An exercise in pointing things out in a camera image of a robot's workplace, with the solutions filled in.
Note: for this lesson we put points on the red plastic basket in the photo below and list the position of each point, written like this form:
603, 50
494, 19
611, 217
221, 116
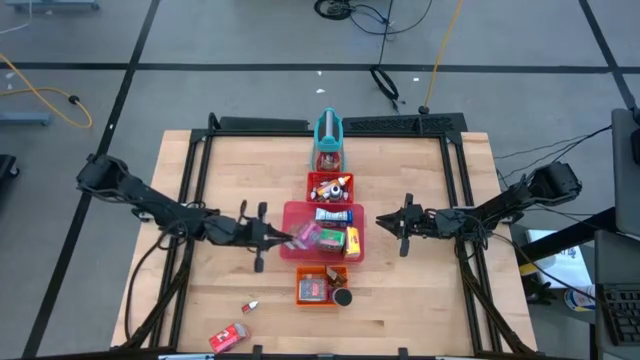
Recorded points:
312, 182

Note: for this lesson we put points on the orange plastic basket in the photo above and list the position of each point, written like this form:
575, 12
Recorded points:
312, 270

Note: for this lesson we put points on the green Apple Jacks cereal box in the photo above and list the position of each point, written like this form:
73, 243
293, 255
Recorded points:
331, 240

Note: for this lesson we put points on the blue Frosted Flakes cereal box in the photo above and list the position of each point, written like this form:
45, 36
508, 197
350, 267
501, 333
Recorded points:
334, 216

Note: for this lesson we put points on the black laptop keyboard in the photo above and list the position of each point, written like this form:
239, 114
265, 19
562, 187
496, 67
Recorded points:
622, 315

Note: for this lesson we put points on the brown food packet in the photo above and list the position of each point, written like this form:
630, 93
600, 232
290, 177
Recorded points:
336, 277

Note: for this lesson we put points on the white paper sheet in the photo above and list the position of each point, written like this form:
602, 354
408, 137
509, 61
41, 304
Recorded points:
565, 265

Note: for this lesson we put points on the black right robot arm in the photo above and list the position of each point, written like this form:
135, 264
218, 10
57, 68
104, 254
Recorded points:
500, 205

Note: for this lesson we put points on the small dye bottle white cap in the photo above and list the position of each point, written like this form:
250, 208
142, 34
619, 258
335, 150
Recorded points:
323, 196
250, 306

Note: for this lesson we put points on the yellow food colouring bottle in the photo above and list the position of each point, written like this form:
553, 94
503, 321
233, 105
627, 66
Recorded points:
331, 185

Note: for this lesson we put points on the small red carton box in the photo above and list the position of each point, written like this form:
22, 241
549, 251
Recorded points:
229, 338

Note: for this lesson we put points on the grey cart base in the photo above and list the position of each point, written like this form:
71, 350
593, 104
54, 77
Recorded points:
25, 119

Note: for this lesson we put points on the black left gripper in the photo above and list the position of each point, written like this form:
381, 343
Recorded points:
257, 235

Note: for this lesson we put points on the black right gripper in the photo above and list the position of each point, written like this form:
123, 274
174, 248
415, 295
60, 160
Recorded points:
420, 225

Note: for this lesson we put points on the spice jar purple label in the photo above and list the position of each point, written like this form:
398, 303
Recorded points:
342, 297

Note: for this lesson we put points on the purple Raisin Bran cereal box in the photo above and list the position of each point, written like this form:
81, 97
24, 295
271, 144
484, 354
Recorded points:
306, 236

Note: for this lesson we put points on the yellow Corn Pops cereal box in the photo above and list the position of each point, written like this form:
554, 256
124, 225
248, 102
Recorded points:
353, 242

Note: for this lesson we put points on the black aluminium table frame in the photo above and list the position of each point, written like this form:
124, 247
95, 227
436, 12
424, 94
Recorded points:
200, 150

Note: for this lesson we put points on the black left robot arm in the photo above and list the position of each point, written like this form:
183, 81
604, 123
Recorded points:
150, 202

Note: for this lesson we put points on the pink plastic tray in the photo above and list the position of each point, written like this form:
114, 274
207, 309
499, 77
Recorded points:
300, 255

